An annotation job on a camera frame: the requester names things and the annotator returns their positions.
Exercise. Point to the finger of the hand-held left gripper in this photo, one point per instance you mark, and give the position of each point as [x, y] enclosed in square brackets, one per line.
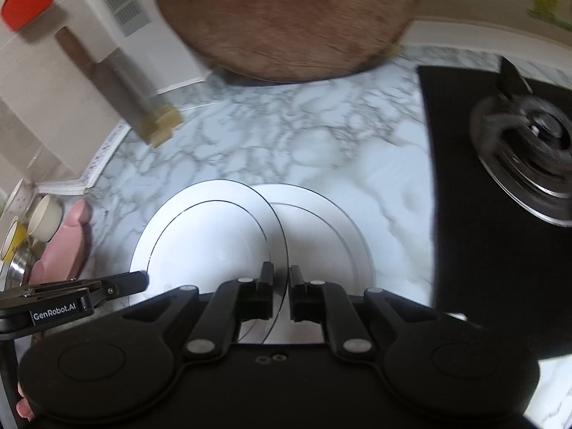
[129, 282]

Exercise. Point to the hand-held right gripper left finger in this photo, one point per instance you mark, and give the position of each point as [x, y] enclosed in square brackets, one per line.
[267, 279]

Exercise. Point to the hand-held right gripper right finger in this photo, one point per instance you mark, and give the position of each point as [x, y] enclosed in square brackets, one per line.
[295, 282]

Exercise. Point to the white plate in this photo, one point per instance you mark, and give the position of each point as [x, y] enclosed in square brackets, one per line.
[330, 245]
[201, 241]

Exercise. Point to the cream bowl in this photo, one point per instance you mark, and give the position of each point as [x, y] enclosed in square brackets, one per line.
[44, 220]

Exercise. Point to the person's left hand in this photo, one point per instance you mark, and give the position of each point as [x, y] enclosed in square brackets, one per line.
[24, 404]

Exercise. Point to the steel bowl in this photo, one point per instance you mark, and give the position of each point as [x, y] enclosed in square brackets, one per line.
[18, 268]

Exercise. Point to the yellow bowl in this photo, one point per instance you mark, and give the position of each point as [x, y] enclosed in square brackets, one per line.
[12, 241]

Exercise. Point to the white floral bowl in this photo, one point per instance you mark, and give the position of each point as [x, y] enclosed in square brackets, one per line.
[18, 196]

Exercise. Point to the music note edge tape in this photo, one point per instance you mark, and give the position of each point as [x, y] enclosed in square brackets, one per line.
[105, 152]

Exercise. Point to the black gas stove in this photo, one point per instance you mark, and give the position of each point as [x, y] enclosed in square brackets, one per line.
[482, 259]

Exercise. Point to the yellow sponge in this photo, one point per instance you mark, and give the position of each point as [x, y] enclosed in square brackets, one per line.
[393, 50]

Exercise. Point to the metal gas burner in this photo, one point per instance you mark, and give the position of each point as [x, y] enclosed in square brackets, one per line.
[523, 152]

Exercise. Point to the round wooden cutting board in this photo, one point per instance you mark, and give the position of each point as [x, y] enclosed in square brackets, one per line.
[286, 13]

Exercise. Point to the red plastic spatula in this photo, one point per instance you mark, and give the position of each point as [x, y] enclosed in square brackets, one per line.
[24, 6]

